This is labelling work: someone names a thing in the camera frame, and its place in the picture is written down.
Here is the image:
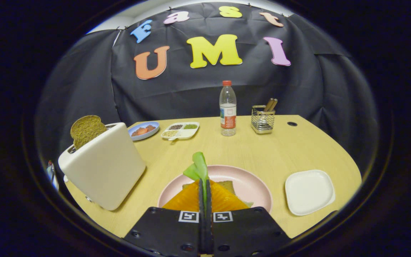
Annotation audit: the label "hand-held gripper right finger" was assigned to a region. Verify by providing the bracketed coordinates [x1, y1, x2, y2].
[205, 178, 292, 257]

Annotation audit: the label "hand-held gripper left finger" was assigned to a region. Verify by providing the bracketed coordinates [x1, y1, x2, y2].
[123, 178, 207, 257]

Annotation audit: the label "green lettuce leaf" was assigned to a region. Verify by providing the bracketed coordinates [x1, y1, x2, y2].
[183, 152, 209, 215]

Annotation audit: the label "round-topped brown bread slice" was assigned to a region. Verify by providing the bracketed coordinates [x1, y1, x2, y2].
[70, 115, 108, 150]

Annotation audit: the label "round pink plate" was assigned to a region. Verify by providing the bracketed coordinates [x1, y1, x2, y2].
[157, 165, 273, 215]

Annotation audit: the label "square brown bread slice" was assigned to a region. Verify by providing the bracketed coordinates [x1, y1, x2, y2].
[182, 180, 254, 208]

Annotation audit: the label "white square plate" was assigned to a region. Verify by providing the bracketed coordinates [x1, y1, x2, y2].
[285, 170, 335, 216]

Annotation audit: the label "white toaster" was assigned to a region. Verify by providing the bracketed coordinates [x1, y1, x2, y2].
[58, 122, 147, 211]

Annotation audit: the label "small blue plate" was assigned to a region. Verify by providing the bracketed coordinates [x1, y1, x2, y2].
[128, 121, 160, 141]

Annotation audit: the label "white divided grain tray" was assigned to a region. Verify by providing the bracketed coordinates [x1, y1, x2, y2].
[161, 122, 200, 141]

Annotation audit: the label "red tomato slices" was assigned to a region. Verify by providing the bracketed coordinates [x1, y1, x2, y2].
[131, 125, 156, 136]

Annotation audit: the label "metal mesh utensil holder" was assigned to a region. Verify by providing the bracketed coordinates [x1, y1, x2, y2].
[251, 105, 275, 135]

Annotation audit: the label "clear plastic water bottle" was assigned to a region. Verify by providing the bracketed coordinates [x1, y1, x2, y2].
[219, 80, 237, 137]

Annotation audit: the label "black backdrop cloth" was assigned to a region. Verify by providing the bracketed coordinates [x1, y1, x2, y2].
[36, 2, 379, 172]

